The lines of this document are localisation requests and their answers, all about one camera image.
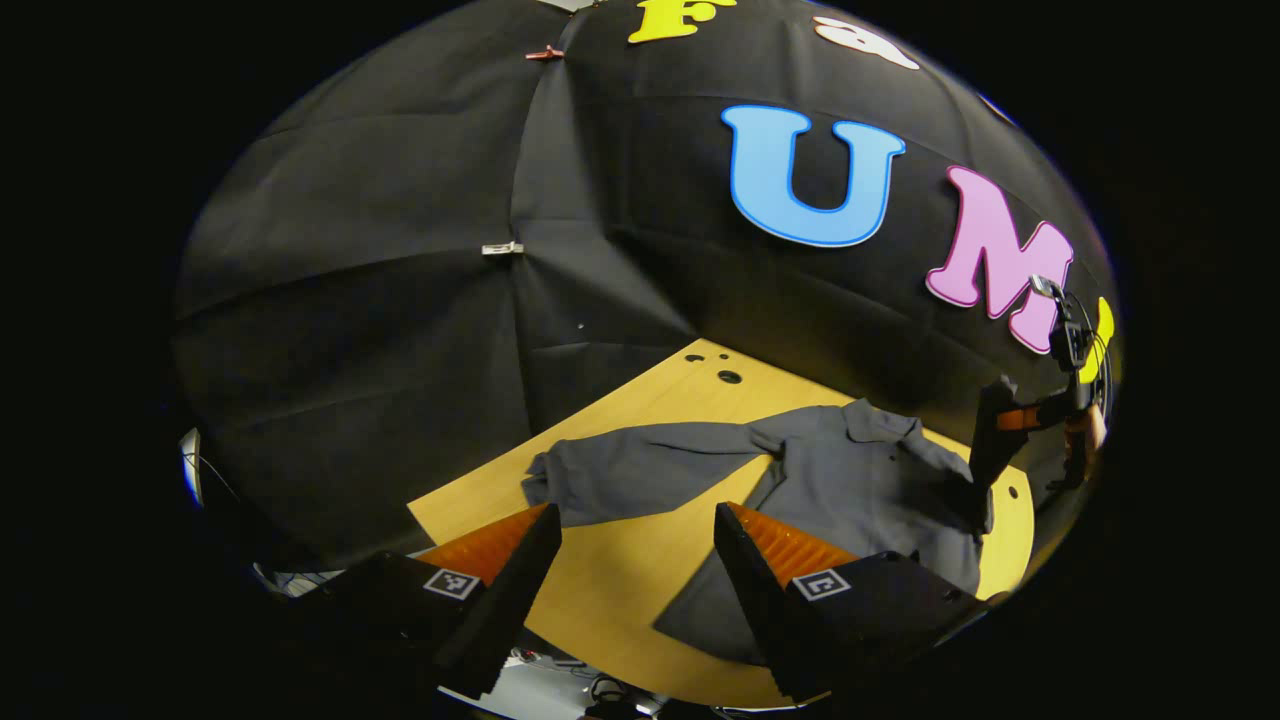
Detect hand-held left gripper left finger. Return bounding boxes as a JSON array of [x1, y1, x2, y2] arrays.
[[330, 503, 563, 701]]

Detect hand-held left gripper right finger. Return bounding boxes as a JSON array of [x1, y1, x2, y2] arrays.
[[714, 503, 1001, 703]]

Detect grey collared shirt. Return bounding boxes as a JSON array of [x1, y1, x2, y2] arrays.
[[520, 398, 996, 666]]

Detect black backdrop cloth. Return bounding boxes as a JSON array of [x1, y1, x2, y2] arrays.
[[170, 0, 1121, 571]]

